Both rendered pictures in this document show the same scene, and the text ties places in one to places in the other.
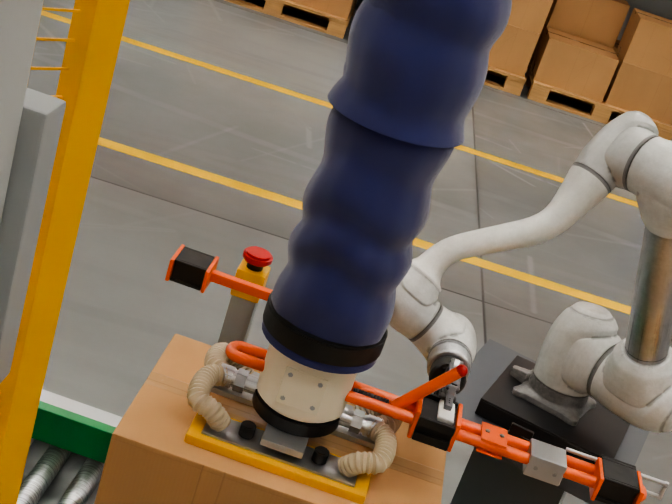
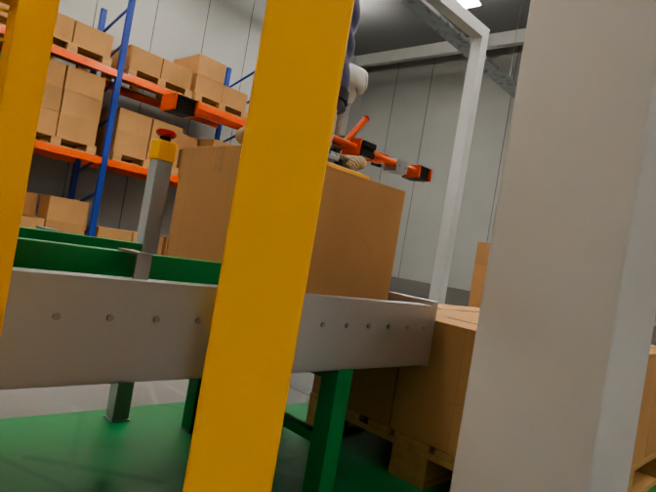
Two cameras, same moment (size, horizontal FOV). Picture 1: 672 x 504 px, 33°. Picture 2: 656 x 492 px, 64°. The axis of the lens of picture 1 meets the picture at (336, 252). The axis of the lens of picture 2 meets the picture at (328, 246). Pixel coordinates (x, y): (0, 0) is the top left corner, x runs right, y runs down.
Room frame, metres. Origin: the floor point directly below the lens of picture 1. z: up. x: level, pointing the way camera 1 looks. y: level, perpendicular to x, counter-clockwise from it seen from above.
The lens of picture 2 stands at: (0.60, 1.08, 0.70)
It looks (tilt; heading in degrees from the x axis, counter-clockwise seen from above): 1 degrees up; 314
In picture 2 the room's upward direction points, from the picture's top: 10 degrees clockwise
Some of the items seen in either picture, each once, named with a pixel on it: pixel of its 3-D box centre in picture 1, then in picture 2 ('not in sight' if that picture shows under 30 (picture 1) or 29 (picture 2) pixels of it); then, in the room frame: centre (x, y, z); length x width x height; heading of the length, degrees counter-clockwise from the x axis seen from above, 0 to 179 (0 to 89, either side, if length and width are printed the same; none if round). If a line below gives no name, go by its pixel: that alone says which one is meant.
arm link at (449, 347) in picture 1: (449, 365); not in sight; (2.05, -0.29, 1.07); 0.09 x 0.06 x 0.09; 89
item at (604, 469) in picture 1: (615, 485); (418, 173); (1.80, -0.62, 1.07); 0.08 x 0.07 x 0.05; 89
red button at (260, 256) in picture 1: (256, 260); (165, 136); (2.34, 0.17, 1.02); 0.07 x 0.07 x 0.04
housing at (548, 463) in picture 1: (544, 461); (395, 166); (1.81, -0.49, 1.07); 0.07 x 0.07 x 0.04; 89
